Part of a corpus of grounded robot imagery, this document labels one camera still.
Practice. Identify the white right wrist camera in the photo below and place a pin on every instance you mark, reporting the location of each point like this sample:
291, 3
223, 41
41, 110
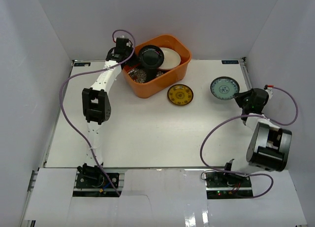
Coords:
268, 89

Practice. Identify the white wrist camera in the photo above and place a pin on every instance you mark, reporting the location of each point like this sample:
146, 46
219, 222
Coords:
122, 41
268, 89

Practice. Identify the orange plastic bin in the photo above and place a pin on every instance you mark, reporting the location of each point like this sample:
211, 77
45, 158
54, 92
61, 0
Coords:
145, 90

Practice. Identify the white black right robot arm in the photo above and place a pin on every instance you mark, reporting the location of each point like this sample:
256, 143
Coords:
269, 146

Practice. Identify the right blue corner label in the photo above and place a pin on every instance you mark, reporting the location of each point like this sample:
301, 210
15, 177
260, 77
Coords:
230, 62

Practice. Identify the black round plate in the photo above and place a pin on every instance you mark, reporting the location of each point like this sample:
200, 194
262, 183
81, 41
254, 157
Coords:
151, 57

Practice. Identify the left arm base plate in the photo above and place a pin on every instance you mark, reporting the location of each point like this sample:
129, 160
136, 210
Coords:
110, 181

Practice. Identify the left blue corner label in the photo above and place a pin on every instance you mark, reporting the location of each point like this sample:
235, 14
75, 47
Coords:
82, 64

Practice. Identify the blue patterned round plate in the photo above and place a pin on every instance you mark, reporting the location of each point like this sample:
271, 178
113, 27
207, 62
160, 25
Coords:
224, 88

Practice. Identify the black square floral plate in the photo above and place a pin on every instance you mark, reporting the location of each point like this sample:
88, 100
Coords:
142, 75

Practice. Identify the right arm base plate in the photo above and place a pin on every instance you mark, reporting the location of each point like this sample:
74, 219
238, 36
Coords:
221, 185

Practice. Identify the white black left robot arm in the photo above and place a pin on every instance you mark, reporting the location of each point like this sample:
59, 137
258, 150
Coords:
97, 108

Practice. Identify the yellow patterned round plate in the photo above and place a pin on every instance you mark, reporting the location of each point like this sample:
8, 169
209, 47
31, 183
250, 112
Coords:
180, 95

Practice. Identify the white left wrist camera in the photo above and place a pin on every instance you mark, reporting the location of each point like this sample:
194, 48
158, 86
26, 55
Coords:
122, 41

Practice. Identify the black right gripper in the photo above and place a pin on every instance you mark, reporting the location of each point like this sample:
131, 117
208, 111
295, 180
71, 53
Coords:
238, 97

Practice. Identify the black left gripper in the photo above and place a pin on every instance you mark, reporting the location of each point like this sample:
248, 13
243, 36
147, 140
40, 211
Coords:
133, 60

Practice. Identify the cream round plate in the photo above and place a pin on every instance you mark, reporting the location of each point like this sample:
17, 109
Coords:
171, 59

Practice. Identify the blue corner label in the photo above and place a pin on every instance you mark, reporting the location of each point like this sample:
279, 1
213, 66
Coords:
82, 64
230, 62

